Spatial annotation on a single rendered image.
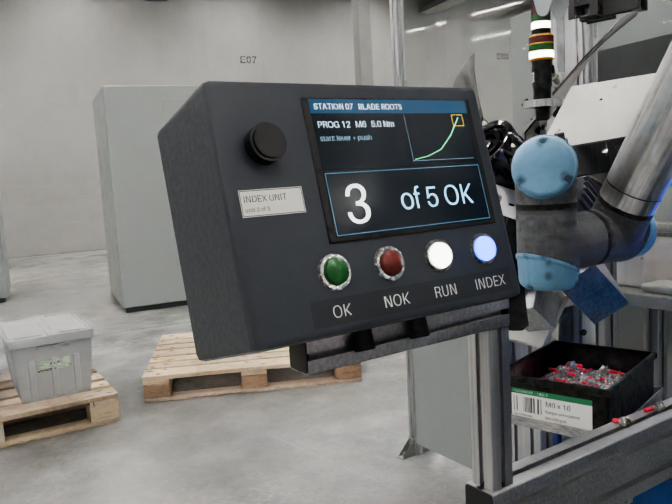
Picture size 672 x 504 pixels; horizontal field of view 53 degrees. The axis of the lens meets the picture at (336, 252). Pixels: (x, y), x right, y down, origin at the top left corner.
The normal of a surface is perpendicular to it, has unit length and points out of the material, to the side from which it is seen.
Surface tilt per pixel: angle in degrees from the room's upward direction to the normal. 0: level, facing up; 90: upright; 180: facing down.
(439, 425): 90
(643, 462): 90
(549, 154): 90
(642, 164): 101
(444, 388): 90
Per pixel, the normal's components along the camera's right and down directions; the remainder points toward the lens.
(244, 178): 0.52, -0.19
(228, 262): -0.83, 0.11
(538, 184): -0.33, 0.12
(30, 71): 0.41, 0.09
